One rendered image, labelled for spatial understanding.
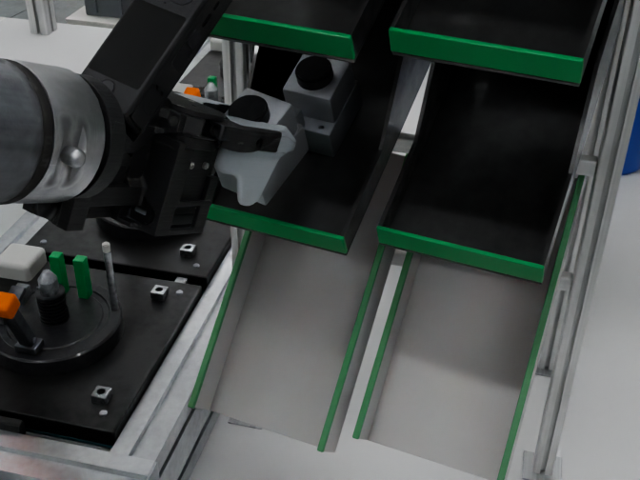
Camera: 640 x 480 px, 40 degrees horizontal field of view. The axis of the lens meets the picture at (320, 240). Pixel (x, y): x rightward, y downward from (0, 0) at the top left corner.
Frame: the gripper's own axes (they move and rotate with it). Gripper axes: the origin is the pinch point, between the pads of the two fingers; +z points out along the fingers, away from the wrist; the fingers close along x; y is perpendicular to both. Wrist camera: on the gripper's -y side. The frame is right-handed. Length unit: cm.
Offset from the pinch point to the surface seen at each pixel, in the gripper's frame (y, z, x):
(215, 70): 4, 74, -56
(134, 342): 28.7, 15.8, -16.0
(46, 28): 10, 93, -115
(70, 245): 26, 25, -35
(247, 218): 7.8, 2.2, 0.3
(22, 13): 31, 288, -329
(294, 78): -3.6, 6.0, -1.5
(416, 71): -7.1, 13.9, 5.2
